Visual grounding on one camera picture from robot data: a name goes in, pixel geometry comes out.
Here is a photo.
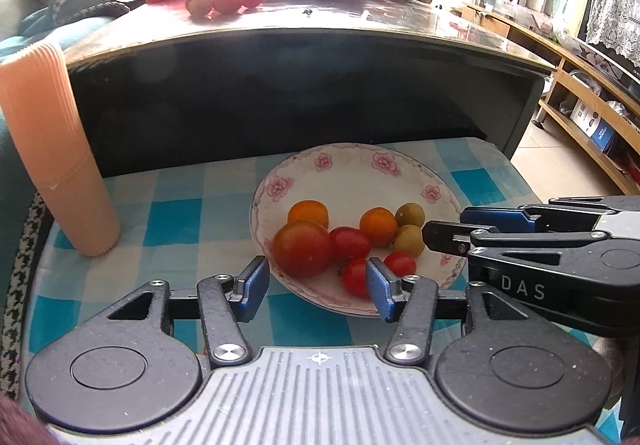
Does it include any small round cherry tomato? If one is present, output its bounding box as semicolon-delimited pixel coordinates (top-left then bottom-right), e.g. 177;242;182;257
384;251;417;277

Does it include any oval red cherry tomato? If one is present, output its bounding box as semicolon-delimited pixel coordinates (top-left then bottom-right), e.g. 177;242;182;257
329;226;372;262

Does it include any white floral plate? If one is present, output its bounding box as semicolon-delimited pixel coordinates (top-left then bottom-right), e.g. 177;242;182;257
250;143;468;318

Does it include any peach ribbed cylinder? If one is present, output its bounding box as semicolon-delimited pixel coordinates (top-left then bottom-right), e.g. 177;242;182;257
0;42;122;258

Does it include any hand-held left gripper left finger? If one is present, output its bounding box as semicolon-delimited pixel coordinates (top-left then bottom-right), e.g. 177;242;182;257
95;255;271;369

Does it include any large red tomato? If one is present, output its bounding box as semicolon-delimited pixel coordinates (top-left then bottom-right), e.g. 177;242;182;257
271;220;336;279

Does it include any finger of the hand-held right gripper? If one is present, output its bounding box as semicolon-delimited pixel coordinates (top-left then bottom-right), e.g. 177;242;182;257
460;196;623;234
421;220;615;258

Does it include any dark glossy table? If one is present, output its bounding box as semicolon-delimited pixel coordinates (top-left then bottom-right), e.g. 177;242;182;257
65;0;559;178

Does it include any maroon clothing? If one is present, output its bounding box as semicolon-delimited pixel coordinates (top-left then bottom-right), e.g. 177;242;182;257
0;395;51;445

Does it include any blue box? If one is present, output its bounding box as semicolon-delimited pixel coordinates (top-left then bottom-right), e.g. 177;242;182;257
589;121;617;154

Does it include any white lace cloth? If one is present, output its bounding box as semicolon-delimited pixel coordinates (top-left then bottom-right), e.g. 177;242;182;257
584;0;640;76

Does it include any brown longan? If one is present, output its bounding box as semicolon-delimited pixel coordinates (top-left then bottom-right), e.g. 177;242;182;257
395;203;426;229
393;224;426;257

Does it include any blue white checkered tablecloth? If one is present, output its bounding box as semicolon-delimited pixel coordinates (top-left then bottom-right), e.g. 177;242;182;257
20;137;547;362

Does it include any wooden low cabinet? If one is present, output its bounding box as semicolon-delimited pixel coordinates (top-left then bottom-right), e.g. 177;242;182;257
460;2;640;196

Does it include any white box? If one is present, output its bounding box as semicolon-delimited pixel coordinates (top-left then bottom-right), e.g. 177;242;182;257
569;99;602;134

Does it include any teal blanket houndstooth trim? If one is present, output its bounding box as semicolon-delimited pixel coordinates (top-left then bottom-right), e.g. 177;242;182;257
0;0;132;402

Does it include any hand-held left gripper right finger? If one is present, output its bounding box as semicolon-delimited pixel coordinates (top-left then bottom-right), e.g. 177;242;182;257
366;259;566;367

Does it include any red cherry tomato with calyx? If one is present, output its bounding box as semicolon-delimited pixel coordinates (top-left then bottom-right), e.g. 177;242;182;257
340;257;373;299

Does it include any orange tangerine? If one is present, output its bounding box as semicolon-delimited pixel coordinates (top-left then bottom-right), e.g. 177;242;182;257
360;207;399;247
287;200;330;232

